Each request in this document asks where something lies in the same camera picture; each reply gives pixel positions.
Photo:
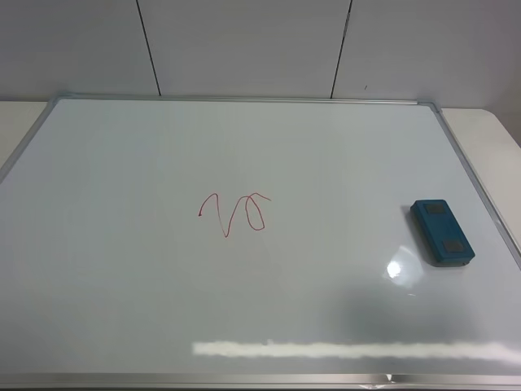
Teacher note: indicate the blue board eraser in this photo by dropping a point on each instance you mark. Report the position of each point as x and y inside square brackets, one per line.
[445, 238]

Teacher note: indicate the white aluminium-framed whiteboard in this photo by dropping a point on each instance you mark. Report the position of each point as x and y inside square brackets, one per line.
[110, 280]

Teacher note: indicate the red marker scribble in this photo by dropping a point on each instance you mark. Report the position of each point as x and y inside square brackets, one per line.
[249, 205]

